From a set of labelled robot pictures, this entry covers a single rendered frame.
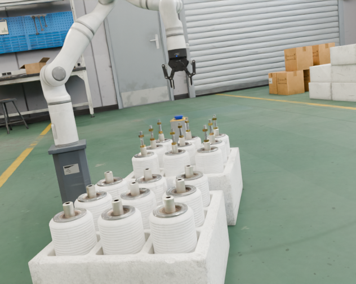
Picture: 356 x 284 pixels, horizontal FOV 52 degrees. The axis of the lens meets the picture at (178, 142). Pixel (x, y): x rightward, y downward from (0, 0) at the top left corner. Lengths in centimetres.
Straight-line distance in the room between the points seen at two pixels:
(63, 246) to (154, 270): 21
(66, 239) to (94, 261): 9
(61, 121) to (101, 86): 498
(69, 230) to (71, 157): 71
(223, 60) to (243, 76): 48
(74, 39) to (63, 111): 29
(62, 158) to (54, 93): 26
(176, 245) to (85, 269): 20
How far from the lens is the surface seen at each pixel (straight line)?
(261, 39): 715
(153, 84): 656
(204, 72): 672
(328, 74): 425
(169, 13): 148
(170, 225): 76
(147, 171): 102
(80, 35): 156
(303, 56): 521
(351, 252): 113
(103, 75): 648
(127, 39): 654
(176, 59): 150
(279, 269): 104
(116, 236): 80
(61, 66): 151
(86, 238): 87
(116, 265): 80
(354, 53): 388
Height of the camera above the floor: 54
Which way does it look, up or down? 11 degrees down
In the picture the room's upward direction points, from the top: 8 degrees counter-clockwise
